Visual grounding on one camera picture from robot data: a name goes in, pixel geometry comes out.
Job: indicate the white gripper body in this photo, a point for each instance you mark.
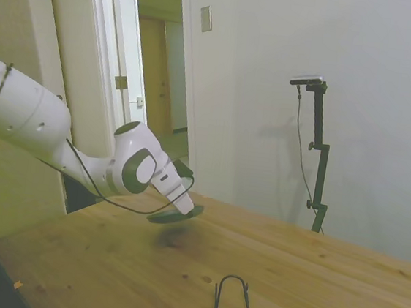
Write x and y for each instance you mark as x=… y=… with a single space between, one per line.
x=172 y=187

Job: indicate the dark green round plate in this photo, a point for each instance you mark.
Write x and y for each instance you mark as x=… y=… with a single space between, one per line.
x=166 y=217

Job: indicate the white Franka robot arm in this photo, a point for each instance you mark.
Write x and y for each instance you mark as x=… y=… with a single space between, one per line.
x=23 y=105

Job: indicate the metal door strike plate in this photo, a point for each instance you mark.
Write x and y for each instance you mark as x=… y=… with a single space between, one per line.
x=120 y=82

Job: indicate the brown wooden door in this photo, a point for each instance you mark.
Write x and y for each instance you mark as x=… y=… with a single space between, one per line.
x=154 y=79

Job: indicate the small orange scrap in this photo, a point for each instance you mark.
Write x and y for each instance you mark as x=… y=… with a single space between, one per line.
x=18 y=284

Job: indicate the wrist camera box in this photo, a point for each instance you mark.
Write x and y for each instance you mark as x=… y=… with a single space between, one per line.
x=182 y=168

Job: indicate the white door frame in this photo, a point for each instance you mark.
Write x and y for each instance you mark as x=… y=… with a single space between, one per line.
x=183 y=85

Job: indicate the black camera stand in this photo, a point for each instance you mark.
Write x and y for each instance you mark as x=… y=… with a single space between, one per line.
x=302 y=160
x=322 y=173

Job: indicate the grey wall switch plate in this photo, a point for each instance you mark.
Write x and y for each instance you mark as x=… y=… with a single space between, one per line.
x=206 y=18

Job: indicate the grey exterior camera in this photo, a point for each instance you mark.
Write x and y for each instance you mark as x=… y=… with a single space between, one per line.
x=307 y=79

